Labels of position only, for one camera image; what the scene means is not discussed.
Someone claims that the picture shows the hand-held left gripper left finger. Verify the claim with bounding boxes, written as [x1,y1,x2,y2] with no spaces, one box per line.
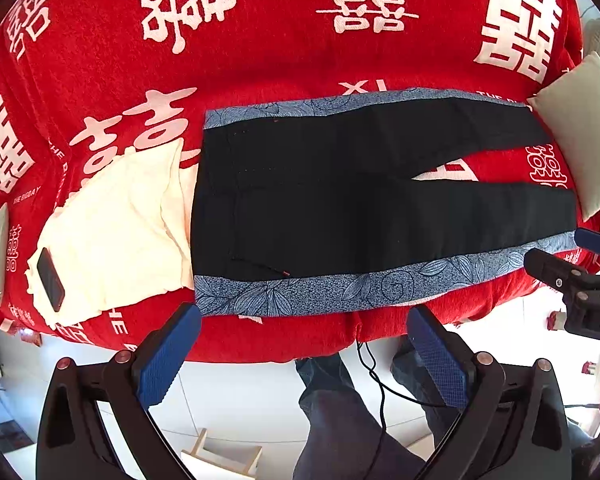
[35,302,203,480]

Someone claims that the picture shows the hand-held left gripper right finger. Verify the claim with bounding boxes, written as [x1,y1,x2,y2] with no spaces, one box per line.
[406,305,573,480]

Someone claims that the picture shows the black pants with blue stripes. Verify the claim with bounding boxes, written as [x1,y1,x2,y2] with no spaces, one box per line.
[190,88,578,318]

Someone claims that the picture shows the wooden stool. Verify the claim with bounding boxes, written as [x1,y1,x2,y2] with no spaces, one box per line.
[180,427,264,480]

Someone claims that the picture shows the cream pillow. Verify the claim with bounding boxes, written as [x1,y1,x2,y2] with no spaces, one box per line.
[527,51,600,223]

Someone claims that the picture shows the cream white cloth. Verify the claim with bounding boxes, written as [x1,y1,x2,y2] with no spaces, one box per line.
[25,139,197,326]

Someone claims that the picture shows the black smartphone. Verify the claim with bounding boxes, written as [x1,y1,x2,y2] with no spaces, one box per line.
[36,247,67,313]

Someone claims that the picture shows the red printed blanket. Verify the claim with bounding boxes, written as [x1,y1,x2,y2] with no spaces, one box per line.
[0,0,600,366]

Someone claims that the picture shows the black cable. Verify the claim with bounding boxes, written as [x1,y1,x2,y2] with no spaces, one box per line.
[355,341,451,480]

